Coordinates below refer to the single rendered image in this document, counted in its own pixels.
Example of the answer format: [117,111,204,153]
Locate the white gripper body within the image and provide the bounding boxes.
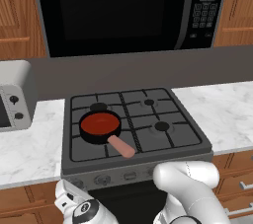
[53,179,90,203]

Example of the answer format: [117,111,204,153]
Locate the grey stove knob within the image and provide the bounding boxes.
[94,174,113,187]
[67,178,85,190]
[146,166,157,178]

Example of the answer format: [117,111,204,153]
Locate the red marinara sauce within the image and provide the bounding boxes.
[80,112,121,136]

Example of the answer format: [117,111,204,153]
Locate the wooden drawer front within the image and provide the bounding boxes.
[214,168,253,200]
[220,197,253,224]
[211,151,253,172]
[0,182,63,217]

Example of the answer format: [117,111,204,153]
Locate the black oven door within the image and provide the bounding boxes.
[88,182,170,224]

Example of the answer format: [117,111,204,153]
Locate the grey gas hob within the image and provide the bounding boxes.
[60,86,214,192]

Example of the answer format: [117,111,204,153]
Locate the grey toaster oven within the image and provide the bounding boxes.
[0,59,39,133]

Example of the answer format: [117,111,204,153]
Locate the black microwave oven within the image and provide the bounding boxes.
[32,0,231,59]

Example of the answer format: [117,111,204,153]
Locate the black saucepan with pink handle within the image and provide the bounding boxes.
[78,109,136,160]

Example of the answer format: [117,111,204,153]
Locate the wooden cupboard handle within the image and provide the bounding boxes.
[0,36,31,43]
[220,27,253,34]

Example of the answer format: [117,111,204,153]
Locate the silver drawer handle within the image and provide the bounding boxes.
[224,205,253,218]
[239,181,253,191]

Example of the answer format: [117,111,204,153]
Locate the wooden wall cupboard door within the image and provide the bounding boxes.
[0,0,47,61]
[212,0,253,48]

